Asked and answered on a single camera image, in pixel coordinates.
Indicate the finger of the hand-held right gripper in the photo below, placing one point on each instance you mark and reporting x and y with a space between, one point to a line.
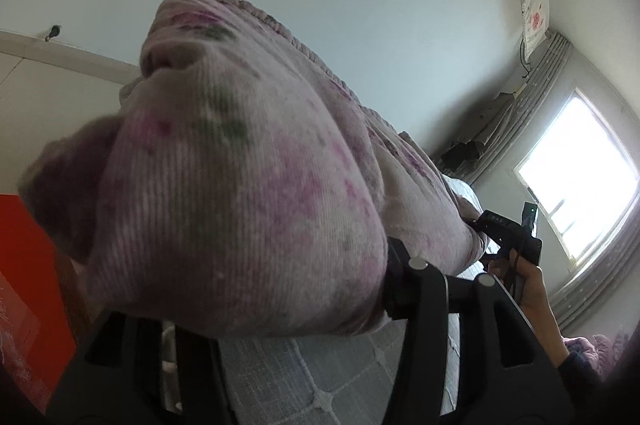
472 223

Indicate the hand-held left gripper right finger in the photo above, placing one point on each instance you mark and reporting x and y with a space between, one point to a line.
395 295

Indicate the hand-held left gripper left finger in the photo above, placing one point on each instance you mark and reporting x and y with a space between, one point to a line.
130 380

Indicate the pink floral large garment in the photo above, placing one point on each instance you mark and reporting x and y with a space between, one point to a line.
225 180

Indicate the person's right forearm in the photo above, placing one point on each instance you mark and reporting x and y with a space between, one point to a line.
580 380

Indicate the dark hanging clothes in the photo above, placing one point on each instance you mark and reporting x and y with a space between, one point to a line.
460 152

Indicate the grey curtain with hanging clothes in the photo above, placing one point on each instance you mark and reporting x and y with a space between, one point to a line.
545 75

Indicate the person's right hand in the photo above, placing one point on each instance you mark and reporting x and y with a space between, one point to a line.
535 300

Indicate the bright window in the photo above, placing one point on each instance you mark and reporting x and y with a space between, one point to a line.
575 165

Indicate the orange panel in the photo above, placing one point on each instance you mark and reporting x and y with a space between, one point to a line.
25 255

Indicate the floral dust cover cloth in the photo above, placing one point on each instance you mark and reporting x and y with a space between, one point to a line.
536 20

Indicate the dark wall hook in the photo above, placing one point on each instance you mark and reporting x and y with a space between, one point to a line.
52 32

